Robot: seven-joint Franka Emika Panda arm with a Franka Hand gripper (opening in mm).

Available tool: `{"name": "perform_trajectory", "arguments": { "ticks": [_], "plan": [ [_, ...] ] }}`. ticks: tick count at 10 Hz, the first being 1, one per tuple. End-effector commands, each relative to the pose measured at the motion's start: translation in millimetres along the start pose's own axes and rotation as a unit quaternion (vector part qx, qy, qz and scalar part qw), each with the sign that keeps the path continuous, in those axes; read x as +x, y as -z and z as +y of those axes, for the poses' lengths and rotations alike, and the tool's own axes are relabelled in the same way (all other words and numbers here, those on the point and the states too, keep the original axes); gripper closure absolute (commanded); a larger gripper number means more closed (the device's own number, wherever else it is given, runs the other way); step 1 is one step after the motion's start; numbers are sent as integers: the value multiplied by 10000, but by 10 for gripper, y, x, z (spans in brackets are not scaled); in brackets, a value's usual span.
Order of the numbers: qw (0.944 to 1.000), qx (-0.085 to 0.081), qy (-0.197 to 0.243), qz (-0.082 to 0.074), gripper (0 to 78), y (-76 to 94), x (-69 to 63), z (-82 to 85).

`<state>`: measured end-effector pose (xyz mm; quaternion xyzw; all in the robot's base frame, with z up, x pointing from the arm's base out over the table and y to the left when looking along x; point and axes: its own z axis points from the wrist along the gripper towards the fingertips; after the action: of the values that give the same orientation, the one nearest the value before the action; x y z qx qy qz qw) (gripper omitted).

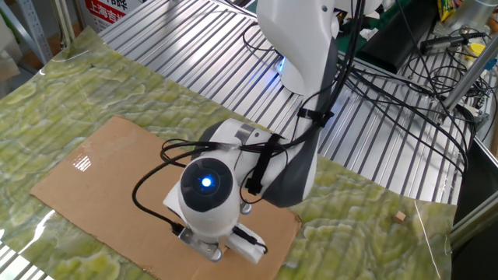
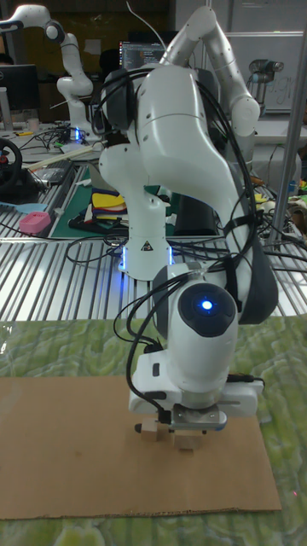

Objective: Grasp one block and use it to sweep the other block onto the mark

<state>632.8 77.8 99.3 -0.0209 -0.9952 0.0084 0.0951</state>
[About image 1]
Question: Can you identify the slanted aluminium strut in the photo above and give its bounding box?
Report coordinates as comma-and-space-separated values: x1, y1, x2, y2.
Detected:
437, 42, 498, 116

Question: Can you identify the shiny metal cylinder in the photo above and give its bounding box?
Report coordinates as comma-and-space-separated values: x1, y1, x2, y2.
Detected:
451, 0, 498, 30

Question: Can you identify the aluminium table frame corner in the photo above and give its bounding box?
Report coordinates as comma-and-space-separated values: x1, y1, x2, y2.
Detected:
451, 138, 498, 250

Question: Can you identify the red white printed carton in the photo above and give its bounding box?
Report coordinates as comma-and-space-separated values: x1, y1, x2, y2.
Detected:
82, 0, 147, 33

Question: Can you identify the brown cardboard sheet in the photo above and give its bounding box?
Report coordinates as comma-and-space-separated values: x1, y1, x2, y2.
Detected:
30, 114, 303, 280

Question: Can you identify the pair of aluminium posts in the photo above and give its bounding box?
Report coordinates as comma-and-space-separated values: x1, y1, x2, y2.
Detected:
50, 0, 77, 50

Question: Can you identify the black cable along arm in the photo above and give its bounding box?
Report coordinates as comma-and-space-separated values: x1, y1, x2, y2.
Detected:
131, 0, 366, 256

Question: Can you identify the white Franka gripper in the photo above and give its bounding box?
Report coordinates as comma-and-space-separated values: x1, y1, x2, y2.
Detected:
163, 185, 268, 264

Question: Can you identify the yellow green snack bag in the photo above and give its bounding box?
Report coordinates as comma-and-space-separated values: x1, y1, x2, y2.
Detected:
437, 0, 464, 23

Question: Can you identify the grey perforated shelf upright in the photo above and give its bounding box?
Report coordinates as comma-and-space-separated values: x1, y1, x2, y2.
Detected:
0, 0, 54, 65

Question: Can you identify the tangled black cable bundle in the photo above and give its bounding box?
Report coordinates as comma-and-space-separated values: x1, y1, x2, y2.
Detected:
338, 34, 498, 184

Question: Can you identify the small yellow item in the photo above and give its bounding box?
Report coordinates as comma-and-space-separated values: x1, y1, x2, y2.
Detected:
468, 41, 487, 58

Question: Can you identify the black handheld tool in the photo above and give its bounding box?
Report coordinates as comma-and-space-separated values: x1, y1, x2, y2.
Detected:
419, 31, 487, 55

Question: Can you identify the black box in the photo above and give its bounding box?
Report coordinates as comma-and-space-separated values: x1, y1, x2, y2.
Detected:
356, 0, 440, 75

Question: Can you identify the green marble pattern mat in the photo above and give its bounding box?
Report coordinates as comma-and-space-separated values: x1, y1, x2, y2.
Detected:
0, 26, 457, 280

